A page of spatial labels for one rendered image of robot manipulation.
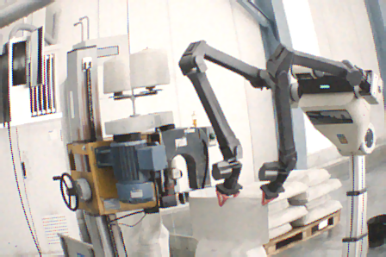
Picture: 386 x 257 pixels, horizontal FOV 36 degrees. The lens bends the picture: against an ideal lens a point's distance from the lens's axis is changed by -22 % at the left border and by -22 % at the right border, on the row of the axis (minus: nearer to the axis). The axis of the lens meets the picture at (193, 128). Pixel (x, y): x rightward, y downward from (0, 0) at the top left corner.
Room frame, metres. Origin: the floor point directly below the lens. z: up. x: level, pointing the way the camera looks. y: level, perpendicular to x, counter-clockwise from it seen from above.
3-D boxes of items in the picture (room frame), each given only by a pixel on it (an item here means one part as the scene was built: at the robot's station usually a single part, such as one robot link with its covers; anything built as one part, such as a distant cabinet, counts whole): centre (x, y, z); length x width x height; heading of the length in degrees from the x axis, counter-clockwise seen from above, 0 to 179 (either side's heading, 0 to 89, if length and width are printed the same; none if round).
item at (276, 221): (6.04, -0.59, 0.32); 0.66 x 0.43 x 0.15; 129
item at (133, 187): (2.90, 0.26, 1.21); 0.15 x 0.15 x 0.25
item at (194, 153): (3.35, 0.13, 1.21); 0.30 x 0.25 x 0.30; 37
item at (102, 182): (3.11, 0.38, 1.18); 0.34 x 0.25 x 0.31; 127
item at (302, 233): (6.39, -0.70, 0.07); 1.20 x 0.82 x 0.14; 129
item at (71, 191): (2.94, 0.58, 1.13); 0.18 x 0.11 x 0.18; 37
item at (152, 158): (2.86, 0.17, 1.25); 0.10 x 0.08 x 0.12; 152
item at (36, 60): (4.98, 1.16, 1.95); 0.30 x 0.01 x 0.48; 37
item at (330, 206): (6.42, -1.07, 0.20); 0.67 x 0.43 x 0.15; 127
